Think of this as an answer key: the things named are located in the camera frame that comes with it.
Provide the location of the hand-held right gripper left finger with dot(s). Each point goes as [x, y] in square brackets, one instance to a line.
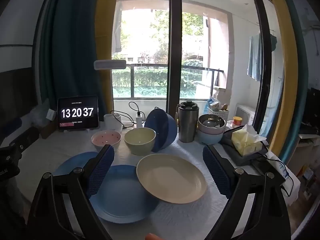
[100, 170]

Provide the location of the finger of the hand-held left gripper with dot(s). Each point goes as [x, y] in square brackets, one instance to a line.
[10, 127]
[25, 137]

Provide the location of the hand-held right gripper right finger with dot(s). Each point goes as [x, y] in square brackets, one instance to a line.
[216, 172]

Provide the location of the blue plate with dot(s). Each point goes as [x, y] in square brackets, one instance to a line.
[72, 163]
[125, 195]

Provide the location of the pink dotted bowl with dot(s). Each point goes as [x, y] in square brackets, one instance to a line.
[105, 137]

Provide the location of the cream plate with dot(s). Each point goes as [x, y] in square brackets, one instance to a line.
[172, 177]

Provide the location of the cream bowl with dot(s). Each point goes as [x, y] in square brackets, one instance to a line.
[140, 141]

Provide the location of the dark blue bowl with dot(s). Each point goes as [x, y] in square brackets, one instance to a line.
[162, 127]

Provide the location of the person's right hand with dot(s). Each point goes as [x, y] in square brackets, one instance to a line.
[153, 237]

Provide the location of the small white box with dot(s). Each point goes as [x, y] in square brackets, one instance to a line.
[51, 115]

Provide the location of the plain pink bowl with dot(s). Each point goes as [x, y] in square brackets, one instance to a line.
[212, 130]

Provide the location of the yellow tissue pack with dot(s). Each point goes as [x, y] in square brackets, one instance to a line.
[246, 141]

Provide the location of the black power bank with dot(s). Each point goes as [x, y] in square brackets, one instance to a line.
[270, 170]

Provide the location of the stainless steel tumbler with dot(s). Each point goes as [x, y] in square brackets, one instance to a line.
[188, 125]

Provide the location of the tablet with clock display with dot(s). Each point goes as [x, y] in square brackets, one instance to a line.
[78, 113]

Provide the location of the white balcony basket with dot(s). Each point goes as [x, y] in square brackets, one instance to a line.
[220, 113]

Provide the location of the white textured tablecloth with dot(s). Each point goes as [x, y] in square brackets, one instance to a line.
[180, 220]

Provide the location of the teal curtain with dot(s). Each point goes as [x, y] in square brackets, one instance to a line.
[70, 55]
[301, 80]

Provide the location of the white lamp head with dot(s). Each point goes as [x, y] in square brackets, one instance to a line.
[110, 64]

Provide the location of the balcony railing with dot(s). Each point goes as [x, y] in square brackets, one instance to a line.
[150, 66]

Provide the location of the hanging light blue shirt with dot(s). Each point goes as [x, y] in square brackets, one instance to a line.
[254, 57]

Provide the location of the yellow curtain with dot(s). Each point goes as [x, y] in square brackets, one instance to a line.
[285, 67]
[105, 30]

